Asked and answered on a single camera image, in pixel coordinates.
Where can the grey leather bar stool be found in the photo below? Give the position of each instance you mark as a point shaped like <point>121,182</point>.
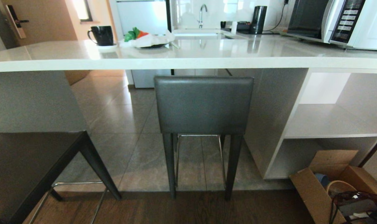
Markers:
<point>203,105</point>

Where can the kitchen sink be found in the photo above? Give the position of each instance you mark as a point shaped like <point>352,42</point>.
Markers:
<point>200,34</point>

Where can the chrome kitchen faucet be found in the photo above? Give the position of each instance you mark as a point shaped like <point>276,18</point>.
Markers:
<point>201,14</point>

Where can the black bar stool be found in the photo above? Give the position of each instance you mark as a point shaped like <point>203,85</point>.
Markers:
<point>26,161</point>

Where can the black plate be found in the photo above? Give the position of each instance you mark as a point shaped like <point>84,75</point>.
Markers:
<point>152,46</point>

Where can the toy carrot with green leaves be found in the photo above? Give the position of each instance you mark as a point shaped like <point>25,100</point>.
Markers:
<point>134,34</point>

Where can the white saucer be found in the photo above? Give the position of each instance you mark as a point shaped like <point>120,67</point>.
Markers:
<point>107,47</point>

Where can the white refrigerator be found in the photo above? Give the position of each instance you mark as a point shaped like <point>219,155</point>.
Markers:
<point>143,15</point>

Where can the black mug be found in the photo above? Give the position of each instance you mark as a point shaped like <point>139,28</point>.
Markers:
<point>103,35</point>

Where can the black electric kettle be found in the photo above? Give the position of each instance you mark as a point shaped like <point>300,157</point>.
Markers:
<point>258,19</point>

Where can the white shelf cabinet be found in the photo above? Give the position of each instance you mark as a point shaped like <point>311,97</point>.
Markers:
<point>325,124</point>

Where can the cardboard box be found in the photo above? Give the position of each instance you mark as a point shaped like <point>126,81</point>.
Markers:
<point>331,180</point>

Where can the wooden door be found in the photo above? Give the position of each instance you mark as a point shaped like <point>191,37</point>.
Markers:
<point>45,21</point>

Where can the silver microwave oven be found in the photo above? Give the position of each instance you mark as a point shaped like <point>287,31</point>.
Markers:
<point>337,20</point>

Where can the electronic door lock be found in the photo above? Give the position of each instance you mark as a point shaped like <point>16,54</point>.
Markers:
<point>16,21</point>

